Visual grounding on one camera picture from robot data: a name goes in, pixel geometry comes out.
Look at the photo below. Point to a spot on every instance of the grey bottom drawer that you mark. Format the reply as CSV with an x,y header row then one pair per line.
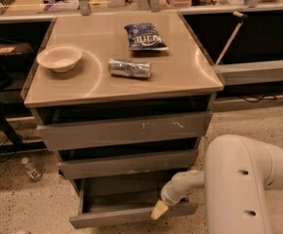
x,y
117,199

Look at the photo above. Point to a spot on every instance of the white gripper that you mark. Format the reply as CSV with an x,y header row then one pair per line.
x,y
169,195

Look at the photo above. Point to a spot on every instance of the grey drawer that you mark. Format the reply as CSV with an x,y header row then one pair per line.
x,y
128,164
117,199
124,131

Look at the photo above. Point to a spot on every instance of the black box with label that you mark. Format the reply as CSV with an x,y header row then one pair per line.
x,y
16,52

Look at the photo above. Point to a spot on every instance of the plastic bottle on floor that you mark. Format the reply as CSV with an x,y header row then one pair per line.
x,y
31,169

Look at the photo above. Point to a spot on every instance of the silver crushed can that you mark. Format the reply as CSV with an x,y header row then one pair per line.
x,y
129,68

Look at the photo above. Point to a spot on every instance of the blue kettle chips bag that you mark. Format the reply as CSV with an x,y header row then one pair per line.
x,y
144,37

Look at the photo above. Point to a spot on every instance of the white rod with black tip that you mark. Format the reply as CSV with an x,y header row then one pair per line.
x,y
242,18

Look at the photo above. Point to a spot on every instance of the grey middle drawer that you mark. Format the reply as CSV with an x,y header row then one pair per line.
x,y
128,164

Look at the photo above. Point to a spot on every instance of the grey drawer cabinet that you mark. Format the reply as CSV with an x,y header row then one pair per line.
x,y
181,80

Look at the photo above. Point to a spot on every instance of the white bowl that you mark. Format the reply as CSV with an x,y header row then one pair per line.
x,y
60,58

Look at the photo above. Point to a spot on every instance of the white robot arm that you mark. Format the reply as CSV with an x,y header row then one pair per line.
x,y
237,172

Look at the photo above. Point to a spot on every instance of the black stand leg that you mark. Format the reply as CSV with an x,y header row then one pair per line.
x,y
16,145

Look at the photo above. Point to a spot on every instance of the grey top drawer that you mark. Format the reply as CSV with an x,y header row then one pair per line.
x,y
124,131

